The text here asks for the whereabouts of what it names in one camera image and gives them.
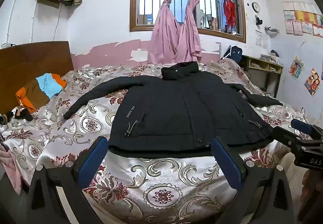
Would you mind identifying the wooden desk with cubbies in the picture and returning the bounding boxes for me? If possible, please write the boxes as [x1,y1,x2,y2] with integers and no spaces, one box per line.
[240,55,284,98]

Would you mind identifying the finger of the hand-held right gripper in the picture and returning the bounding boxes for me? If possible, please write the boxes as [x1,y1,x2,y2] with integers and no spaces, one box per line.
[290,118,316,136]
[273,126,303,149]

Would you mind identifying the pink cloth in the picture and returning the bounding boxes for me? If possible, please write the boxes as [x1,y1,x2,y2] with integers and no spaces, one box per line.
[0,143,23,194]

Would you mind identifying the pink curtain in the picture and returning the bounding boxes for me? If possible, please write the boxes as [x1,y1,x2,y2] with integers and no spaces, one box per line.
[177,0,234,62]
[147,0,185,64]

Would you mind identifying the wooden headboard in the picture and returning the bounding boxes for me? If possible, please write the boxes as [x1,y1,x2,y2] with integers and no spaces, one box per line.
[0,41,74,116]

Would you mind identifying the black padded jacket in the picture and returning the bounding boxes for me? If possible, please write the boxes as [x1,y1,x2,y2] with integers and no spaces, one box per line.
[63,61,283,157]

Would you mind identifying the cartoon wall poster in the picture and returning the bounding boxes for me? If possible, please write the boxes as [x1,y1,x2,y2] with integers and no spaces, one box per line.
[288,56,304,80]

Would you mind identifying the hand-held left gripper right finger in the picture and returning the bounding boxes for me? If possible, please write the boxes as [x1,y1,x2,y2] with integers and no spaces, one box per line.
[211,137,296,224]

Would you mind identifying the person's right hand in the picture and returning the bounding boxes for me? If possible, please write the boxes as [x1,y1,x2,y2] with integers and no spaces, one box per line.
[300,170,323,218]

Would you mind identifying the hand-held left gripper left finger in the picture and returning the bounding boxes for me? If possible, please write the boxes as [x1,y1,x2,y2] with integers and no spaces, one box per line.
[24,136,109,224]

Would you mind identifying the wooden framed barred window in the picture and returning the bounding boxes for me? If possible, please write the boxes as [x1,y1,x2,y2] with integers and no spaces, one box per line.
[129,0,246,43]

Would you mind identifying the red hanging garment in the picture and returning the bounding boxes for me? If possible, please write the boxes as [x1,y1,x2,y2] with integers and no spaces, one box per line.
[223,0,238,34]

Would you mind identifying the floral satin bedspread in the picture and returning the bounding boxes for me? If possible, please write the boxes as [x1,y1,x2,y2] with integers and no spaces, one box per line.
[0,59,311,224]

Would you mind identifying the orange brown blue pillow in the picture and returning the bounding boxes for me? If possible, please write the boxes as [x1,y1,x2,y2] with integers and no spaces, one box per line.
[16,73,67,113]

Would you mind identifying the family picture wall poster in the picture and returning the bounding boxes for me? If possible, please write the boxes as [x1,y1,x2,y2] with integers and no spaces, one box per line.
[304,68,321,97]

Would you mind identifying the dark blue backpack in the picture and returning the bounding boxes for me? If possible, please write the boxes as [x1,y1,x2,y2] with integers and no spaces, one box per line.
[221,46,243,61]

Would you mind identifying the white wall papers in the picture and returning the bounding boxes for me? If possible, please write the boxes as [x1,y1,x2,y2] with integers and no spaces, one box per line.
[255,30,269,49]

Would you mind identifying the group of wall certificates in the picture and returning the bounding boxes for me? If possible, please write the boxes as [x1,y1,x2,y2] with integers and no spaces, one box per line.
[283,1,323,38]

